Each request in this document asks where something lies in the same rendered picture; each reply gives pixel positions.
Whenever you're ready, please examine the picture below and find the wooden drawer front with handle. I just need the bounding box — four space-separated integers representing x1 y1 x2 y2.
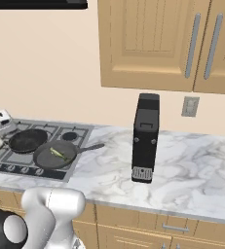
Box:
155 213 200 243

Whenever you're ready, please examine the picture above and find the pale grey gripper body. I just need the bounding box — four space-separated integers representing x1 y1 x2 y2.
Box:
0 121 19 141

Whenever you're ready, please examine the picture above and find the wooden panel under hob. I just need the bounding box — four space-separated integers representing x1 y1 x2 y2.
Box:
0 187 97 249

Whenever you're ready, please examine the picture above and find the grey cupboard bar handle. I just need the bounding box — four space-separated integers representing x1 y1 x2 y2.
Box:
184 13 202 79
203 13 224 81

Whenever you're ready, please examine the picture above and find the green yellow fish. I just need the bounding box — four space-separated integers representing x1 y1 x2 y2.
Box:
49 147 70 161

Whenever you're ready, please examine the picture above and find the grey wall socket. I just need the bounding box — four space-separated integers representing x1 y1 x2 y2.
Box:
181 95 201 118

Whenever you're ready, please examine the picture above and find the grey drawer handle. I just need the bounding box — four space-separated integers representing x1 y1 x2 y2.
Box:
162 223 191 234

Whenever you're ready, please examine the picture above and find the grey hob with black grates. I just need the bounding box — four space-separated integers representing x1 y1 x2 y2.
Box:
0 118 95 183

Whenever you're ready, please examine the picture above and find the black extractor hood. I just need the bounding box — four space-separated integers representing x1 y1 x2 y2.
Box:
0 0 89 11

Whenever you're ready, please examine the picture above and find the black coffee machine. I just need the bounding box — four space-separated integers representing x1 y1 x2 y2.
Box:
131 92 161 185

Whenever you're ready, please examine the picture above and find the black frying pan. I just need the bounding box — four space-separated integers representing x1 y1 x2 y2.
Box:
8 128 49 155

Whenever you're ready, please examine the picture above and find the grey frying pan with handle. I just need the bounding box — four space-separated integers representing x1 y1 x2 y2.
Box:
32 139 105 170

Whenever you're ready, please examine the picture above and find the plain wooden drawer front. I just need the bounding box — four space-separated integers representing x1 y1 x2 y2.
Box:
94 203 160 231

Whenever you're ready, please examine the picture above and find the wide wooden wall cupboard door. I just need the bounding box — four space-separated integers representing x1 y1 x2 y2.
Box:
97 0 212 93

